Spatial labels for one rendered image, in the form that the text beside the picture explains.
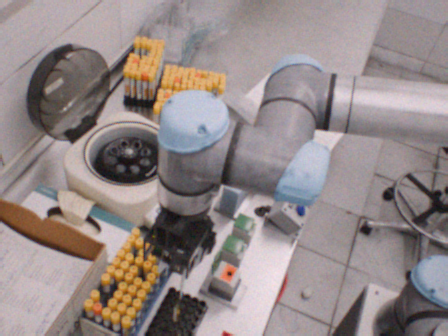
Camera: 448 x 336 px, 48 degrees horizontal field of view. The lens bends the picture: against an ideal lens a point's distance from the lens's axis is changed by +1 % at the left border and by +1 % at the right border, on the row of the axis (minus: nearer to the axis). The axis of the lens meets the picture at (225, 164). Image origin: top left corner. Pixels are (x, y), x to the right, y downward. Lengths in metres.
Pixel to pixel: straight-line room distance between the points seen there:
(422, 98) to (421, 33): 2.70
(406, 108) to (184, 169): 0.27
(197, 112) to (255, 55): 1.16
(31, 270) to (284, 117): 0.66
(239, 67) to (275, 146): 1.09
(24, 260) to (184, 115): 0.63
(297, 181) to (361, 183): 2.07
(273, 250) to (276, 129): 0.64
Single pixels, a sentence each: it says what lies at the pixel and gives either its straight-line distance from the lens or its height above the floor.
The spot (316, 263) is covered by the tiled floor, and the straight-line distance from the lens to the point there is 2.25.
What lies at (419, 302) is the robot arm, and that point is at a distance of 0.94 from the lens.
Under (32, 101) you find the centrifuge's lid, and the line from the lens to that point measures 1.10.
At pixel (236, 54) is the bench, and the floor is 0.88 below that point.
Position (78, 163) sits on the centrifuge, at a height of 0.99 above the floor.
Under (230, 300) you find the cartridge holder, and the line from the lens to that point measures 1.07.
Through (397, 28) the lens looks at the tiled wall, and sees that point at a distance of 3.33.
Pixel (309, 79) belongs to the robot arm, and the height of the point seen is 1.47.
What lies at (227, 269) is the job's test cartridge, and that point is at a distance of 1.04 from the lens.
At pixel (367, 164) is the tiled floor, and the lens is 2.71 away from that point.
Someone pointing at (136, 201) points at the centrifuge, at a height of 0.99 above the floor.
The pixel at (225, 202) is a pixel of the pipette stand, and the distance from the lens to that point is 1.17.
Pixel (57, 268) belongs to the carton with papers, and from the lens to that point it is 1.06.
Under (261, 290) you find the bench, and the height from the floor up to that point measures 0.87.
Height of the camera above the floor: 1.85
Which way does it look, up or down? 48 degrees down
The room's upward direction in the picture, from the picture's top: 11 degrees clockwise
